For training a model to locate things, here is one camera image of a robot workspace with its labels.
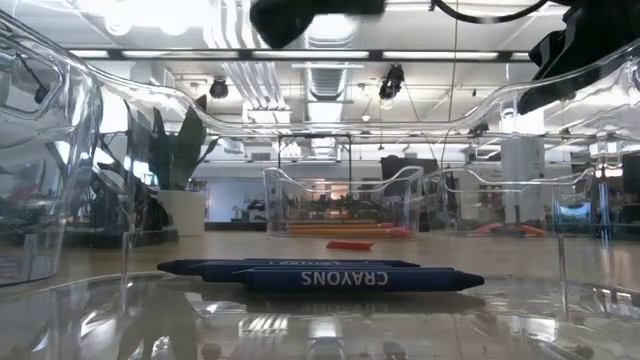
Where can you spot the orange pencil pink eraser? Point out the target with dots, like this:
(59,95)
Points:
(345,233)

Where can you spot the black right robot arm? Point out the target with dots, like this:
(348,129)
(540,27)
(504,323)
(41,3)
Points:
(590,45)

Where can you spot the long ceiling light bar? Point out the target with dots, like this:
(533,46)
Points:
(310,54)

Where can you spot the black hanging lamp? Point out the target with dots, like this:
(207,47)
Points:
(391,82)
(218,90)

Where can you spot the black monitor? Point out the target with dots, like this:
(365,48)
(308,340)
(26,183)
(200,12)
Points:
(405,167)

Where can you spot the green plant in white pot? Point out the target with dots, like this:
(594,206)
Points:
(180,215)

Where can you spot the white column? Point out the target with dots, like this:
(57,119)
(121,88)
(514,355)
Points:
(520,170)

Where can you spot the silver ventilation duct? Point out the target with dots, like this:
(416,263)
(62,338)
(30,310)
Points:
(327,82)

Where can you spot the black aluminium table frame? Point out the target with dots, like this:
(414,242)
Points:
(235,226)

